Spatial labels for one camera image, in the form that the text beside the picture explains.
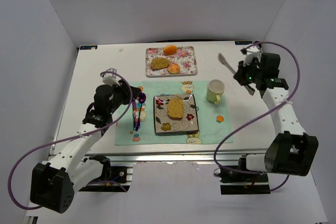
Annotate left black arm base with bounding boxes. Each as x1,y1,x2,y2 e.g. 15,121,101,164
79,155,133,193

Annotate orange bun at back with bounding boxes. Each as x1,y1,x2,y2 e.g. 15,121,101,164
163,45,177,56

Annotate light green placemat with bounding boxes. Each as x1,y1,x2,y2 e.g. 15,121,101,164
115,81,232,146

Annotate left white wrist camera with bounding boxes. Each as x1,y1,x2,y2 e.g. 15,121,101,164
100,68,118,86

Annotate orange bun at front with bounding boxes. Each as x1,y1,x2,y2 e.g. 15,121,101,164
167,63,181,74

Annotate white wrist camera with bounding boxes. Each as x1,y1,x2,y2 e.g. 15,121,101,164
240,46,261,67
100,68,118,86

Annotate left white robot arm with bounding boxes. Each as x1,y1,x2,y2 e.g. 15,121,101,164
30,80,141,213

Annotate right blue table label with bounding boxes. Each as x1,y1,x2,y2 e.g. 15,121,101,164
234,40,253,46

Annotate blue table label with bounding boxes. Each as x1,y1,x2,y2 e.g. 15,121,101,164
234,40,253,46
79,45,98,50

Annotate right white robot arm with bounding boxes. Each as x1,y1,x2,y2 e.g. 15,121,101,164
234,50,319,176

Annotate floral serving tray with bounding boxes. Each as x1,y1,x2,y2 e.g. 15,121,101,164
145,46,197,78

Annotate flat seeded bread slice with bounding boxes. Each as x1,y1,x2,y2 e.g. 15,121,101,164
151,57,170,70

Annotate orange bun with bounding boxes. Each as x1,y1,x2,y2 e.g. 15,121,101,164
167,63,181,74
163,45,177,56

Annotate purple spoon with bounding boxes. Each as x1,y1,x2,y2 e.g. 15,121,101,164
132,92,146,131

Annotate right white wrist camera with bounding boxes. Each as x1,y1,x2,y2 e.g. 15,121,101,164
240,46,261,67

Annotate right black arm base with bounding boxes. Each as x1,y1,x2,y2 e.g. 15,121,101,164
213,168,270,195

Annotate square floral plate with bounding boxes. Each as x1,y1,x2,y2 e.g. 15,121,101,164
153,93,200,135

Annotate left blue table label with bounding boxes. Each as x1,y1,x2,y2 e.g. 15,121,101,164
79,45,98,50

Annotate pale yellow mug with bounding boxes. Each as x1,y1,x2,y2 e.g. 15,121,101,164
206,79,225,104

